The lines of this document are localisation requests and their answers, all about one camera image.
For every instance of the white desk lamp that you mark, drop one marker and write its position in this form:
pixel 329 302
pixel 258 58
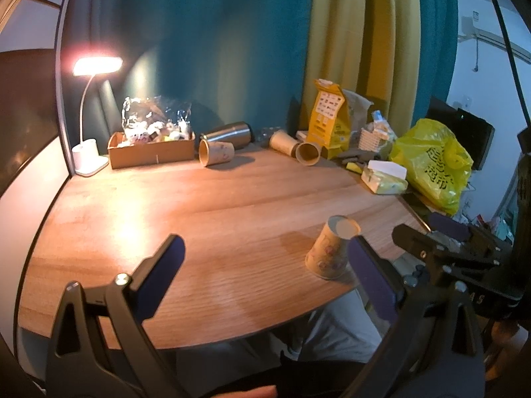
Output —
pixel 89 159

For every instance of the cardboard box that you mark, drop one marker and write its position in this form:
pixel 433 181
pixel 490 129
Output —
pixel 153 155

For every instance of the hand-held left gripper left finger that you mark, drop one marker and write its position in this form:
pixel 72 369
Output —
pixel 159 275

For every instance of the yellow paper bag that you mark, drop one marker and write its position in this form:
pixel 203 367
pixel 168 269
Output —
pixel 330 120

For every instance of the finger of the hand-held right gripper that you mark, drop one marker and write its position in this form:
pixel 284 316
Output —
pixel 419 244
pixel 450 226

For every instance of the teal curtain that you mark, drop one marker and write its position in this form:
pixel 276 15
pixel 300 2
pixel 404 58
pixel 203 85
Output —
pixel 435 29
pixel 207 49

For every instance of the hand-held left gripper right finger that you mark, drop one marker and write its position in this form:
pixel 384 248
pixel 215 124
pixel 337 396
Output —
pixel 373 277

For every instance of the clear plastic snack bag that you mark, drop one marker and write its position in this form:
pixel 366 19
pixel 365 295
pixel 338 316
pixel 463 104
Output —
pixel 155 120

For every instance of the yellow plastic bag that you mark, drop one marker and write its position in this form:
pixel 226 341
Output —
pixel 435 166

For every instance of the black monitor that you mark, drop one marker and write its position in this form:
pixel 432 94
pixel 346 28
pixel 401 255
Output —
pixel 464 132

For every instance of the person's grey trousers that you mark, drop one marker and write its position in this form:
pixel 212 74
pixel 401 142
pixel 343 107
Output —
pixel 332 327

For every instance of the plain brown paper cup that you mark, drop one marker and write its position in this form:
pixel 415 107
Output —
pixel 284 141
pixel 309 153

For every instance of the pale printed paper cup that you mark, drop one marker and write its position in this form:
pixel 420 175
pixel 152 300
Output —
pixel 218 152

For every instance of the white air conditioner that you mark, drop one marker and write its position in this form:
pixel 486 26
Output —
pixel 489 35

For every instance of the small woven basket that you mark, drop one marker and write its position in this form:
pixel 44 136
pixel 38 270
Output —
pixel 373 140

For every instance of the yellow curtain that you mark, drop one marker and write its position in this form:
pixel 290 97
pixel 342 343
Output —
pixel 365 29

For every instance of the steel thermos bottle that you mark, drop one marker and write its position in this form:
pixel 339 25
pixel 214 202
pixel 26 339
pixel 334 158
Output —
pixel 230 132

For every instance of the grey plastic bag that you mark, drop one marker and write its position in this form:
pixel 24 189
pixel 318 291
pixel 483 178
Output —
pixel 357 110

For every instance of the floral print paper cup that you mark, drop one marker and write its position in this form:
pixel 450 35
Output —
pixel 330 253

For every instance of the yellow sponge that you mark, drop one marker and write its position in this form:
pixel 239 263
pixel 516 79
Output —
pixel 354 167

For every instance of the tissue pack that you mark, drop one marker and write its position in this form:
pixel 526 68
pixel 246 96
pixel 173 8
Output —
pixel 383 178

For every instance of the blue white snack packet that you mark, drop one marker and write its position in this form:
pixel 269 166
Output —
pixel 379 119

